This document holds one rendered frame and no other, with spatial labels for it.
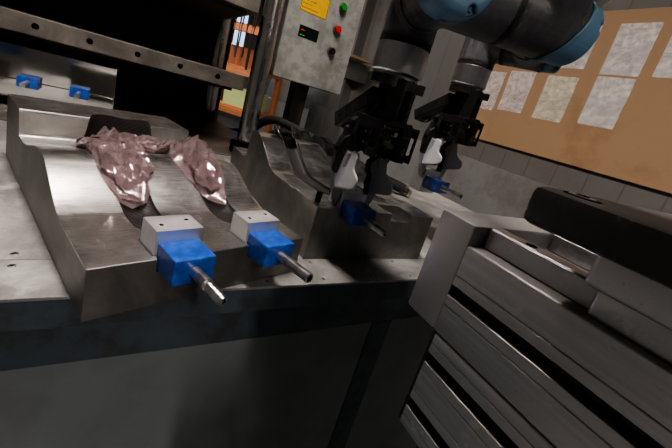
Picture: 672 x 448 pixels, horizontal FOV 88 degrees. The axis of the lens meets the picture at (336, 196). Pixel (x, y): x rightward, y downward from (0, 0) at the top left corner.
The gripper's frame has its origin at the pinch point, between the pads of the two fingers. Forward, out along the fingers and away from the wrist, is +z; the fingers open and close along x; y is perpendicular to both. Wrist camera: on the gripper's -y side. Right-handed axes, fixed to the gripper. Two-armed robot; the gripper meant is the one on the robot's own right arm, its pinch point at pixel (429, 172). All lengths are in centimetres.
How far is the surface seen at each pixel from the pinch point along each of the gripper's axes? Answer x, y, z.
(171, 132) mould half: -54, -17, 5
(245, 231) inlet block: -48, 20, 8
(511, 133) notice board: 186, -106, -22
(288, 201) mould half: -36.2, 4.4, 9.0
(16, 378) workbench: -70, 16, 29
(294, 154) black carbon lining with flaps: -28.8, -13.1, 3.9
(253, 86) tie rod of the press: -27, -60, -7
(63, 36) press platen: -77, -67, -6
